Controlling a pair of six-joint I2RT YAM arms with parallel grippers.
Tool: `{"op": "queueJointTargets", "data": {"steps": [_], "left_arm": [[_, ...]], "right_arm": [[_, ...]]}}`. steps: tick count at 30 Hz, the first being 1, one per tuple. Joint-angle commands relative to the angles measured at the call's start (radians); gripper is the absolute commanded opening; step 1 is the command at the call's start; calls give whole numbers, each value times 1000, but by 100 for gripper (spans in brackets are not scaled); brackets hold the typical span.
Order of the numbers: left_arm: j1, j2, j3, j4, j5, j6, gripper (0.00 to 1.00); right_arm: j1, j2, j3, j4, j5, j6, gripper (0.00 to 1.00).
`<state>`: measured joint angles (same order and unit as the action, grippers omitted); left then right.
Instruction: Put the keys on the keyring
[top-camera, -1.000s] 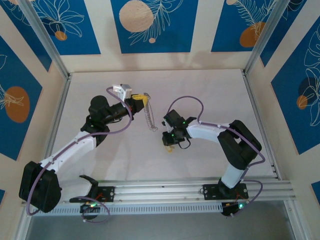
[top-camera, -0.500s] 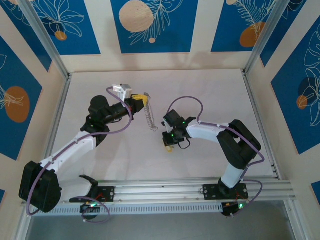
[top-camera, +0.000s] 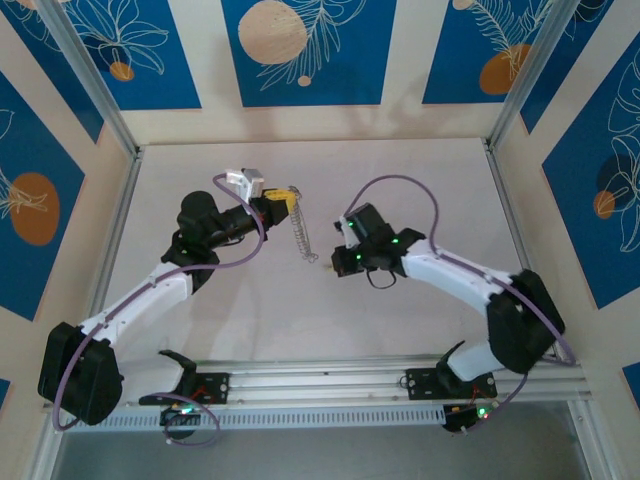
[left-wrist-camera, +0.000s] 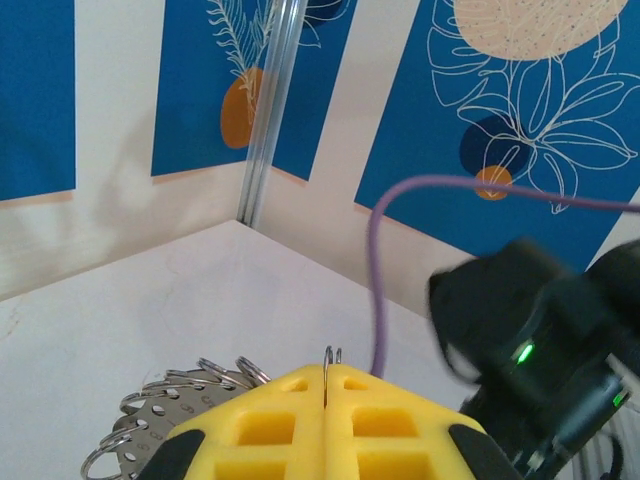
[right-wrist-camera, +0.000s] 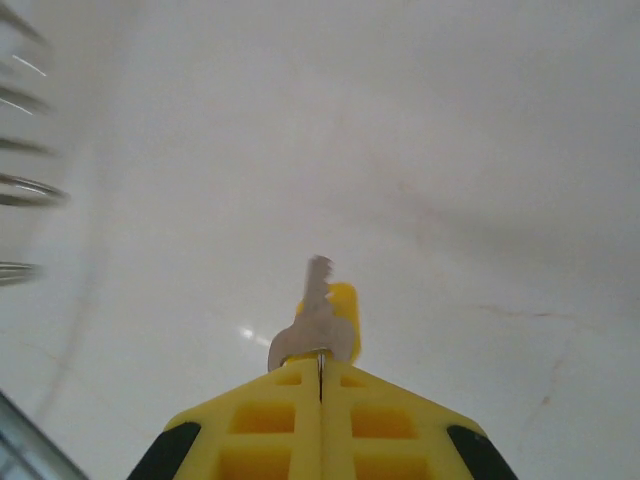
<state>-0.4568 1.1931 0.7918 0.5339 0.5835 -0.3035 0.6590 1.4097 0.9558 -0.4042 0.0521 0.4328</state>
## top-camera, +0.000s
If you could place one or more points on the aluminium base rail beam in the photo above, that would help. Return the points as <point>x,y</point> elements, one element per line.
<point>320,382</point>

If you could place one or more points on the black controller board green light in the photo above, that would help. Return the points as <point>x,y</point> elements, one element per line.
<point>180,415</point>
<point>460,417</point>

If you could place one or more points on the aluminium table side rail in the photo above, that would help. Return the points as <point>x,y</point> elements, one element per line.
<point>117,225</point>
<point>505,200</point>

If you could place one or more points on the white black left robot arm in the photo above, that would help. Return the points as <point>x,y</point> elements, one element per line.
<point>160,295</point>

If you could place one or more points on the aluminium frame post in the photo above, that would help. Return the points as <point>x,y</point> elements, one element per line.
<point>534,65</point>
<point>82,65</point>

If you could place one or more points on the metal coil spring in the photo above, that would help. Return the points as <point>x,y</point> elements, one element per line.
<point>300,225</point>

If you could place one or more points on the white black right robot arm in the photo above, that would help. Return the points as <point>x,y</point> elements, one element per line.
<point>440,280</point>

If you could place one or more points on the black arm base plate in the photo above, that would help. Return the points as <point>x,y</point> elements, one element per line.
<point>422,382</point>
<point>215,387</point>

